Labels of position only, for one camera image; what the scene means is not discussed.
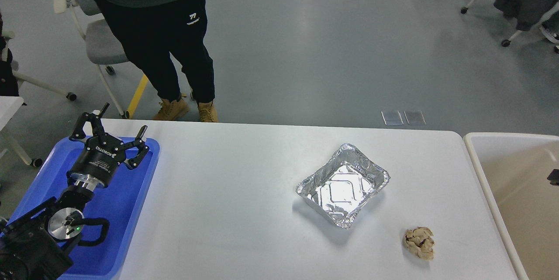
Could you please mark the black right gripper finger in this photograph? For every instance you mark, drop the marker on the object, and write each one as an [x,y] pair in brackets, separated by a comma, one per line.
[554,177]

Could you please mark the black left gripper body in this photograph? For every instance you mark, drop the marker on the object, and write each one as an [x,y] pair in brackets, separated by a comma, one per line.
[98,162]

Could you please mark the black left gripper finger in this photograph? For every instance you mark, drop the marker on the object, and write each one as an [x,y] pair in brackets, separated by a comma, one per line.
[140,145]
[78,134]

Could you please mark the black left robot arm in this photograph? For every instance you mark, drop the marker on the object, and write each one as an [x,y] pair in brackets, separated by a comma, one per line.
[37,245]

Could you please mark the blue plastic tray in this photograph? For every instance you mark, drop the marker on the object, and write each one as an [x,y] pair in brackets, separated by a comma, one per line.
[121,203]

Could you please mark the beige plastic bin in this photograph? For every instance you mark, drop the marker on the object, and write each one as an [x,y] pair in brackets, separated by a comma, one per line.
[516,172]

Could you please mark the grey office chair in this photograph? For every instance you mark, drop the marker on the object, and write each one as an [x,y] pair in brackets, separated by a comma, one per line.
[102,47]

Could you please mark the white side table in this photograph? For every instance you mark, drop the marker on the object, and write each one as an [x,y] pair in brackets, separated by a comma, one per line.
[9,105]

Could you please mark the white chair at left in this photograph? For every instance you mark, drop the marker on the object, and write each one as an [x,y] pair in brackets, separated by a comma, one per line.
[10,66]

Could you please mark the person in dark clothes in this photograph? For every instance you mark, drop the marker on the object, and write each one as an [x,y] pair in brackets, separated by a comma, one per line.
[152,32]

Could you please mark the white sneaker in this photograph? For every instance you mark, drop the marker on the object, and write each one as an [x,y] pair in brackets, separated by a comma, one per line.
[549,33]

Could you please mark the crumpled brown paper ball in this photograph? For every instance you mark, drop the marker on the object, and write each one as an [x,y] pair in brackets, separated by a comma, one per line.
[420,243]

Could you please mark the right floor plate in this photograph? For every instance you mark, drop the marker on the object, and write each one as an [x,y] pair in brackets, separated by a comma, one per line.
[415,117]

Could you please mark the floor plate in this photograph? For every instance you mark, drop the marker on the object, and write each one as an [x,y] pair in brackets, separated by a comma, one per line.
[392,117]
[415,117]

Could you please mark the left floor plate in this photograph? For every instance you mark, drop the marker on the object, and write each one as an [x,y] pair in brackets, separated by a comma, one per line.
[392,117]

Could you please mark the aluminium foil tray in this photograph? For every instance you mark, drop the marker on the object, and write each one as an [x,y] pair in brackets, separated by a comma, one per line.
[343,186]

